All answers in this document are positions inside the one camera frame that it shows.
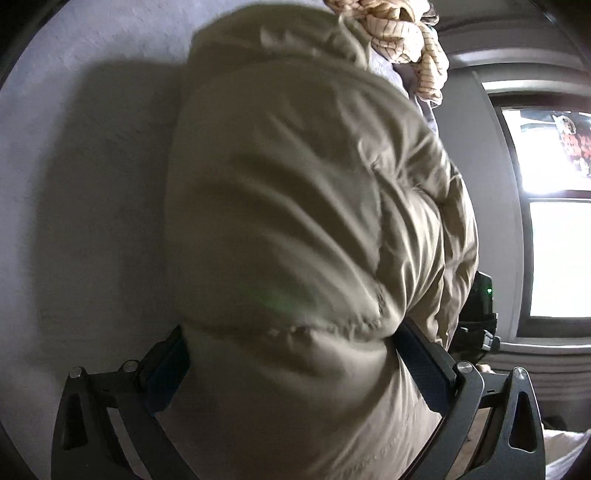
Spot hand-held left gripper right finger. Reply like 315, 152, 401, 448
396, 318, 548, 480

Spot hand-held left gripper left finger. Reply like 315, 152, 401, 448
51, 325, 200, 480

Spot beige puffer jacket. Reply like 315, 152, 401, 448
152, 2, 481, 480

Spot window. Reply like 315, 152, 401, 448
480, 80, 591, 343

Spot white cloth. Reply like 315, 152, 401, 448
541, 415, 591, 480

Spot lavender fleece blanket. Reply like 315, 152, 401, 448
0, 0, 439, 480

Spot cream striped cloth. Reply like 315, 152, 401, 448
323, 0, 451, 110

